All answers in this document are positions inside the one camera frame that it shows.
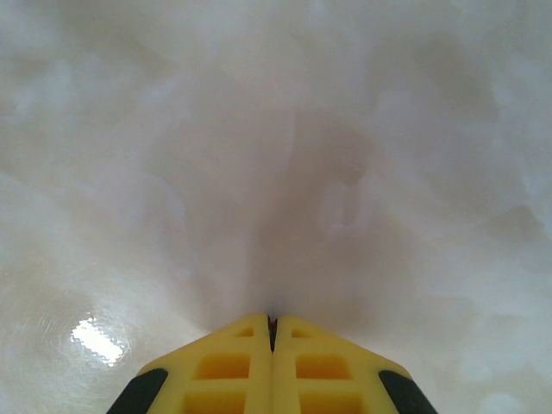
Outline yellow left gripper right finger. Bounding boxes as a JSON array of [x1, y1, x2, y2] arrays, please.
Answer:
[[272, 313, 439, 414]]

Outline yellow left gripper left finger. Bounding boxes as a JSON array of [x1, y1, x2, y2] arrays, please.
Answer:
[[106, 312, 274, 414]]

